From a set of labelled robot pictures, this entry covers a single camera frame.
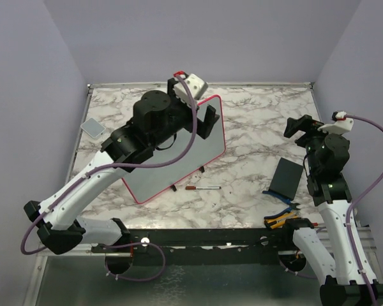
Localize blue handled pliers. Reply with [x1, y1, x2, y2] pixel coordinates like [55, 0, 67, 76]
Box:
[262, 191, 300, 219]

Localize yellow utility knife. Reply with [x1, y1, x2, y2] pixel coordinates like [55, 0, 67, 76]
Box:
[264, 214, 296, 230]

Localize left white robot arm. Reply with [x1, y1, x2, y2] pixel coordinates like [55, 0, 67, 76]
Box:
[20, 71, 220, 255]

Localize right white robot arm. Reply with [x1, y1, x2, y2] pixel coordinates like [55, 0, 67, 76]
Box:
[280, 112, 383, 305]

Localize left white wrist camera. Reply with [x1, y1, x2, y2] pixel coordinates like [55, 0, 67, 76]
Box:
[173, 71, 208, 104]

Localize pink framed whiteboard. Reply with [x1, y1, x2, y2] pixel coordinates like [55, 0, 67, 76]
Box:
[121, 94, 227, 205]

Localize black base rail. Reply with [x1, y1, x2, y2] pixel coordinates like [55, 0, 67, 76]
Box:
[91, 228, 306, 271]

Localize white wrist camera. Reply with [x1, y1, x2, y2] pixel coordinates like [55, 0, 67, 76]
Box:
[317, 111, 354, 135]
[173, 71, 208, 104]

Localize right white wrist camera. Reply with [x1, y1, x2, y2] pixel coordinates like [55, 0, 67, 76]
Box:
[317, 111, 354, 135]

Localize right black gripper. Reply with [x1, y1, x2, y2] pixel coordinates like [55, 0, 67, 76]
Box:
[285, 113, 342, 173]

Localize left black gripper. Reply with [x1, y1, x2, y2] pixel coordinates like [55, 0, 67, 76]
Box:
[150, 78, 219, 148]

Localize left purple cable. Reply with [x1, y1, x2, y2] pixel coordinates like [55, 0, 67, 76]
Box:
[20, 75, 199, 255]

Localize whiteboard marker pen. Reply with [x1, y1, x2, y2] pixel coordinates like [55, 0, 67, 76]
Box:
[185, 186, 221, 191]

